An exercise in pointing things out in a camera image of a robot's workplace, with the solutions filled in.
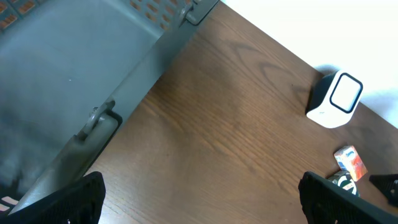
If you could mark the grey plastic mesh basket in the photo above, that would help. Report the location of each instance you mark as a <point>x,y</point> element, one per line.
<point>72,72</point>

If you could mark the white barcode scanner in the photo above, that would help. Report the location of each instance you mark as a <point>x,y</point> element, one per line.
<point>334,99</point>

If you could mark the orange tissue pack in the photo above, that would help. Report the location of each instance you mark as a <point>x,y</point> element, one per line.
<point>348,159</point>

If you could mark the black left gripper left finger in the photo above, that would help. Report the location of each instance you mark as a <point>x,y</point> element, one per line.
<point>79,202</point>

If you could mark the round can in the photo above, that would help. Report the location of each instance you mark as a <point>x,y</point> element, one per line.
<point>344,180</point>

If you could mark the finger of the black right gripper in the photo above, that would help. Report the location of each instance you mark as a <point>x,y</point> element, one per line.
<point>387,185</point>

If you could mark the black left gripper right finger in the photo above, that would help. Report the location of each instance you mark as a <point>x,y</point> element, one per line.
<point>324,202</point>

